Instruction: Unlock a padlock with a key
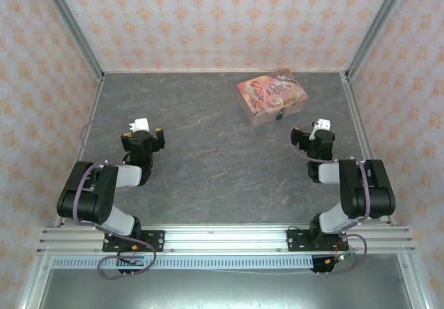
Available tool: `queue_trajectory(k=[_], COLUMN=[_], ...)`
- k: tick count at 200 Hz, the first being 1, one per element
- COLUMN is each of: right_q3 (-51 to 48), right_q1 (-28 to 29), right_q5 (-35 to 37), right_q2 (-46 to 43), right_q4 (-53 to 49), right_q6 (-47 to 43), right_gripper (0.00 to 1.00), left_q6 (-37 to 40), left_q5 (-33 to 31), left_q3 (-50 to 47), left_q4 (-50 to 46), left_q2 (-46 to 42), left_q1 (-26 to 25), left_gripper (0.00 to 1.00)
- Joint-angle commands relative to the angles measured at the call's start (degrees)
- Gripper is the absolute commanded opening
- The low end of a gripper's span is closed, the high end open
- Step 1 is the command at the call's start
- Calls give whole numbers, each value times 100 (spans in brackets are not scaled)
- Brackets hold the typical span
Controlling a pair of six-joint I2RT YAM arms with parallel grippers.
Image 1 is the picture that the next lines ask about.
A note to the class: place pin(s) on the aluminium frame post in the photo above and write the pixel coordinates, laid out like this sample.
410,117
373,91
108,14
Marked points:
378,27
73,27

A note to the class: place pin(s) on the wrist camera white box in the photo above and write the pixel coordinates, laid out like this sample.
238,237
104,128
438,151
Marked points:
141,124
323,124

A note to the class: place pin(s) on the small blue padlock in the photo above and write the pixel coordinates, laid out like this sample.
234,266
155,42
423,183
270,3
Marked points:
279,115

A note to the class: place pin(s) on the black base plate right arm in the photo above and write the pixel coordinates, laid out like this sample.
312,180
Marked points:
298,240

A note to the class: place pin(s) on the small circuit board right arm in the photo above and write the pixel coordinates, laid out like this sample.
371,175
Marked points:
345,256

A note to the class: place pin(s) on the black base plate left arm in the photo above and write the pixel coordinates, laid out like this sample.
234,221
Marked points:
156,240

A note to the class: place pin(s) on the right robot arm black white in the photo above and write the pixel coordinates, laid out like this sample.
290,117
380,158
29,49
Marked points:
360,191

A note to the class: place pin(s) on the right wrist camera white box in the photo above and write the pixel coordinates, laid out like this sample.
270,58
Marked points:
323,124

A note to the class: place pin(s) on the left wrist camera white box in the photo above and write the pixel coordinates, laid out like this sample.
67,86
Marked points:
141,124

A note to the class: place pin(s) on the pink printed keepsake box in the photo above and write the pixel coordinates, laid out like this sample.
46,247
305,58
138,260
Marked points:
270,93

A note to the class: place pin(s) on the aluminium mounting rail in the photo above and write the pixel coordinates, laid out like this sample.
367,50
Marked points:
225,237

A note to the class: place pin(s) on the small circuit board left arm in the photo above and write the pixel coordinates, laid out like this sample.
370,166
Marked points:
133,261

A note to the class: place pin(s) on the aluminium side rail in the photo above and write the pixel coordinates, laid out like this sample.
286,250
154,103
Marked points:
81,149
359,128

